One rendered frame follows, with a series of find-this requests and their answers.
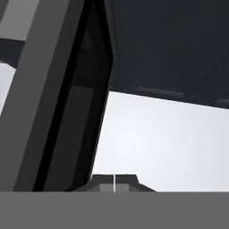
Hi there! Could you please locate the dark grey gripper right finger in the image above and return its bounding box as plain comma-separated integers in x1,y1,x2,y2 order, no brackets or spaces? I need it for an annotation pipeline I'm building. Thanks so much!
114,174,157,193

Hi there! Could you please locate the grey and black microwave oven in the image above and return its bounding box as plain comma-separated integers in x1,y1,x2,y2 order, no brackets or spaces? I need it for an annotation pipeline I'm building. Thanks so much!
0,0,118,193

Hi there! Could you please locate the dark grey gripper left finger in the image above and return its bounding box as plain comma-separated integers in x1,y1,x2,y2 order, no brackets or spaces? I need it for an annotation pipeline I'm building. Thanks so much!
71,174,115,193

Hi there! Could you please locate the long grey cupboard handle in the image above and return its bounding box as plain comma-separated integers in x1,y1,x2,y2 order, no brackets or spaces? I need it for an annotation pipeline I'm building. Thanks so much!
133,86,186,98

